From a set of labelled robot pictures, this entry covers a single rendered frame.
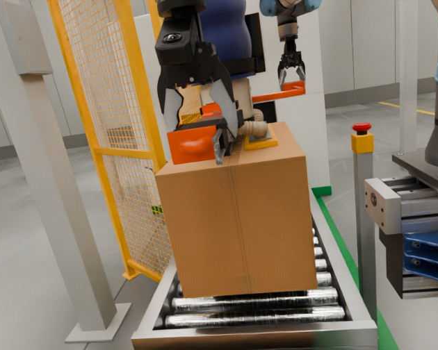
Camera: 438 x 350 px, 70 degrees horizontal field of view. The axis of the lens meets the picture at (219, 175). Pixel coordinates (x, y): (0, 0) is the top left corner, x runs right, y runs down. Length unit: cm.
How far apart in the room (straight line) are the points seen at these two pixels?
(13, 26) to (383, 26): 937
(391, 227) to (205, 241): 47
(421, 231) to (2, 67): 173
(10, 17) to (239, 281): 144
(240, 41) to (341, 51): 891
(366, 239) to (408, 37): 266
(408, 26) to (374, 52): 633
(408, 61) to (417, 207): 310
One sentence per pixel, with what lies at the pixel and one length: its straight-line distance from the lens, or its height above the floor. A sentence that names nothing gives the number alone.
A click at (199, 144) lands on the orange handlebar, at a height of 122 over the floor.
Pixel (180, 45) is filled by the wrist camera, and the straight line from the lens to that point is 41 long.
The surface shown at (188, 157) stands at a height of 120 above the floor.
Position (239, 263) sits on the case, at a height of 79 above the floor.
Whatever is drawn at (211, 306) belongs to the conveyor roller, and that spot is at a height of 53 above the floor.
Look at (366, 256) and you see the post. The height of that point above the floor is 46.
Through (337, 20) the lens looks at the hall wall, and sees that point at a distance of 991.
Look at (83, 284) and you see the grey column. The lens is 202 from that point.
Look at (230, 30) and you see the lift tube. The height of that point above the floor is 143.
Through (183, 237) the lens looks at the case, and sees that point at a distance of 91.
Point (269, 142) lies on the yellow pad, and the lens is 94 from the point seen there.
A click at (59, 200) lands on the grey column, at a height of 85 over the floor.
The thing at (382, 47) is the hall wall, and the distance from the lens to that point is 1021.
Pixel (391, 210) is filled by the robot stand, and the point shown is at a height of 96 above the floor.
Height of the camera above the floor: 130
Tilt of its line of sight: 17 degrees down
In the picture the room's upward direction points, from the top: 10 degrees counter-clockwise
